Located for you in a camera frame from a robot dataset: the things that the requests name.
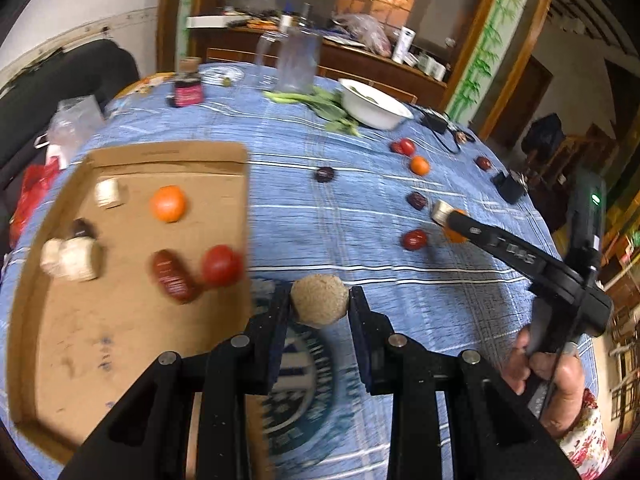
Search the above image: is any wooden framed glass partition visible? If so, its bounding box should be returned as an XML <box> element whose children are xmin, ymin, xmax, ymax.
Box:
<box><xmin>157</xmin><ymin>0</ymin><xmax>558</xmax><ymax>126</ymax></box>

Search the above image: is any green leafy vegetable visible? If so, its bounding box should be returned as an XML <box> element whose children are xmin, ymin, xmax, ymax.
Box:
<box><xmin>262</xmin><ymin>87</ymin><xmax>366</xmax><ymax>137</ymax></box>

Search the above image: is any clear plastic bag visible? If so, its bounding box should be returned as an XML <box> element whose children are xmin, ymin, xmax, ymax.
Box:
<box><xmin>47</xmin><ymin>96</ymin><xmax>106</xmax><ymax>153</ymax></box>

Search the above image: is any green leaf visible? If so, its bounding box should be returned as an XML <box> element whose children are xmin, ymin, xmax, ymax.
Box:
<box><xmin>350</xmin><ymin>84</ymin><xmax>383</xmax><ymax>103</ymax></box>

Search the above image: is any clear glass pitcher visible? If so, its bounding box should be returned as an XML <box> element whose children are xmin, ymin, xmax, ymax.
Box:
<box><xmin>276</xmin><ymin>15</ymin><xmax>323</xmax><ymax>95</ymax></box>

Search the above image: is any plastic bag with red contents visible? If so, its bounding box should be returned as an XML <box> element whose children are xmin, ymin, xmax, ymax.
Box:
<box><xmin>332</xmin><ymin>13</ymin><xmax>393</xmax><ymax>56</ymax></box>

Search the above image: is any person's right forearm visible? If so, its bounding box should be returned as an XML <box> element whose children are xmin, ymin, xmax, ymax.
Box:
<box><xmin>555</xmin><ymin>387</ymin><xmax>613</xmax><ymax>476</ymax></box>

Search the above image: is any person's right hand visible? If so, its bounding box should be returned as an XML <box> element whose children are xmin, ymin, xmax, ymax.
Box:
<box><xmin>500</xmin><ymin>327</ymin><xmax>586</xmax><ymax>438</ymax></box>

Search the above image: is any green bamboo wall sticker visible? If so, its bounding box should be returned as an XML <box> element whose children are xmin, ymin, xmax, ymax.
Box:
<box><xmin>447</xmin><ymin>0</ymin><xmax>531</xmax><ymax>126</ymax></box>

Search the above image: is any wooden cabinet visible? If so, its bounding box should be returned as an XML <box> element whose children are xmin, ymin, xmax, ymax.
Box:
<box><xmin>185</xmin><ymin>25</ymin><xmax>448</xmax><ymax>111</ymax></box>

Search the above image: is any flat white box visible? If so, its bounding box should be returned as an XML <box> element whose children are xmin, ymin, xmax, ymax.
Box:
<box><xmin>186</xmin><ymin>15</ymin><xmax>241</xmax><ymax>29</ymax></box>

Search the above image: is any dark red jar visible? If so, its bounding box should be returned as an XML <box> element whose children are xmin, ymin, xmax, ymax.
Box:
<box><xmin>170</xmin><ymin>57</ymin><xmax>203</xmax><ymax>108</ymax></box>

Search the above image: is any black sofa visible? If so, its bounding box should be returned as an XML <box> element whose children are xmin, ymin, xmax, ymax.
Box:
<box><xmin>0</xmin><ymin>40</ymin><xmax>141</xmax><ymax>186</ymax></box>

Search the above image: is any black power adapter with cable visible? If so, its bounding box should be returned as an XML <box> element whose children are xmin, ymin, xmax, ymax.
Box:
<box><xmin>412</xmin><ymin>105</ymin><xmax>463</xmax><ymax>155</ymax></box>

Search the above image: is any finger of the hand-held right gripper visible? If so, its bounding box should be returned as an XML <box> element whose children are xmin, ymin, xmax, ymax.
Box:
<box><xmin>446</xmin><ymin>210</ymin><xmax>553</xmax><ymax>283</ymax></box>

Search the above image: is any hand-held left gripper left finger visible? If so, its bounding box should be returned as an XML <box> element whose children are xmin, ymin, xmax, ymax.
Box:
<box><xmin>57</xmin><ymin>282</ymin><xmax>293</xmax><ymax>480</ymax></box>

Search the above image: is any dark jacket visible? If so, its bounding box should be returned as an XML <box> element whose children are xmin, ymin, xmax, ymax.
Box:
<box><xmin>521</xmin><ymin>112</ymin><xmax>566</xmax><ymax>166</ymax></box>

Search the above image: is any large red date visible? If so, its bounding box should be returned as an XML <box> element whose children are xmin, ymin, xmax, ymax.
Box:
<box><xmin>151</xmin><ymin>249</ymin><xmax>203</xmax><ymax>305</ymax></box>

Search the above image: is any white tube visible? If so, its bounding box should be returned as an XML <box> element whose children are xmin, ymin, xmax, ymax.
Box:
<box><xmin>392</xmin><ymin>26</ymin><xmax>417</xmax><ymax>63</ymax></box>

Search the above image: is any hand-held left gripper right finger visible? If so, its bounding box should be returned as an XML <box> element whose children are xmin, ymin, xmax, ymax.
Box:
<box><xmin>348</xmin><ymin>286</ymin><xmax>581</xmax><ymax>480</ymax></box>

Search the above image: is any wooden door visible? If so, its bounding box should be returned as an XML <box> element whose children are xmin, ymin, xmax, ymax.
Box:
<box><xmin>492</xmin><ymin>55</ymin><xmax>553</xmax><ymax>148</ymax></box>

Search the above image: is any white bowl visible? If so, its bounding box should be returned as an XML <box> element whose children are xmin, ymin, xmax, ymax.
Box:
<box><xmin>338</xmin><ymin>78</ymin><xmax>415</xmax><ymax>131</ymax></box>

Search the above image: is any blue plaid tablecloth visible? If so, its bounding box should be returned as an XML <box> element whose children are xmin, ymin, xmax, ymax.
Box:
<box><xmin>0</xmin><ymin>62</ymin><xmax>598</xmax><ymax>471</ymax></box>

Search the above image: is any cardboard box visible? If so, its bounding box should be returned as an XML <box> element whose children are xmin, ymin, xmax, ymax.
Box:
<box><xmin>7</xmin><ymin>141</ymin><xmax>276</xmax><ymax>466</ymax></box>

